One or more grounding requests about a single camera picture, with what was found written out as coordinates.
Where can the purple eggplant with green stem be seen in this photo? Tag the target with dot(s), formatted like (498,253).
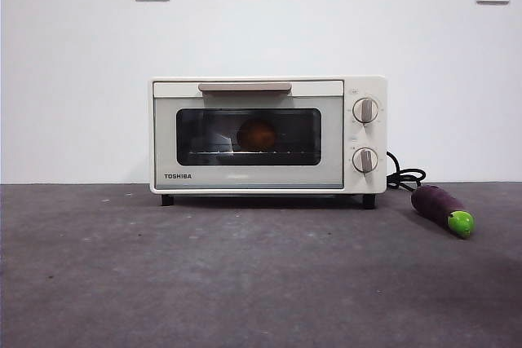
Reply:
(434,202)

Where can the brown potato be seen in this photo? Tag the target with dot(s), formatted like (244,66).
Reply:
(257,135)

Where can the white glass oven door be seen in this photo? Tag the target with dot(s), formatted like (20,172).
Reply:
(246,177)

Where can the beige timer oven knob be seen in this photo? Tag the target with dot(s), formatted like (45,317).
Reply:
(365,159)

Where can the beige temperature oven knob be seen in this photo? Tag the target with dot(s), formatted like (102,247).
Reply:
(365,110)

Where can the white toaster oven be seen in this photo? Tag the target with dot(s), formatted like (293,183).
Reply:
(368,189)

